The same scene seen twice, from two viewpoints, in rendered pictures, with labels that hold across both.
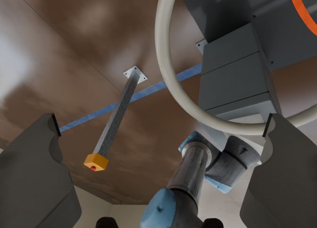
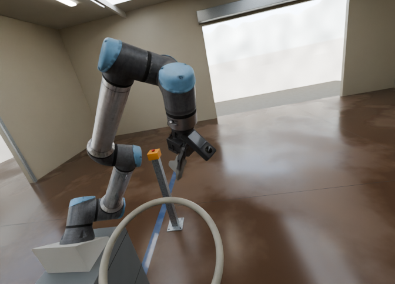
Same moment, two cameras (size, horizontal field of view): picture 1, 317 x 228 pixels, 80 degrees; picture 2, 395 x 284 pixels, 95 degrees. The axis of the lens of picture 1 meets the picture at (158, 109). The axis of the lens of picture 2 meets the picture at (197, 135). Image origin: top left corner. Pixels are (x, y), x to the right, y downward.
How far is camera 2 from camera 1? 0.58 m
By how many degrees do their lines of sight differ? 36
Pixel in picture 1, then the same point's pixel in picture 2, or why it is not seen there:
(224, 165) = (88, 213)
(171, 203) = (137, 161)
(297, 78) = not seen: outside the picture
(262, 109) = (90, 274)
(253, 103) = not seen: hidden behind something
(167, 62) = (186, 202)
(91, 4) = (234, 229)
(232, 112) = not seen: hidden behind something
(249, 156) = (74, 234)
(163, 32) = (197, 207)
